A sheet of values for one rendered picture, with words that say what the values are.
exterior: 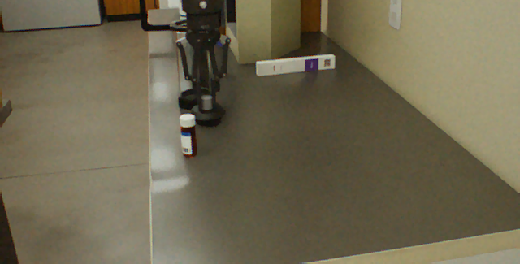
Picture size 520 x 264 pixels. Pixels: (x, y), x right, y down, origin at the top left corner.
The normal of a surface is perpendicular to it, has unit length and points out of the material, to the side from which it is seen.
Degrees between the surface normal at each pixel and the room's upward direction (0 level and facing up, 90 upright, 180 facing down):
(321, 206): 0
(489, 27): 90
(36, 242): 0
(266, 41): 90
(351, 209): 0
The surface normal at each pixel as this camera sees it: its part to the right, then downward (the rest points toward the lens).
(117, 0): 0.20, 0.38
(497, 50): -0.98, 0.09
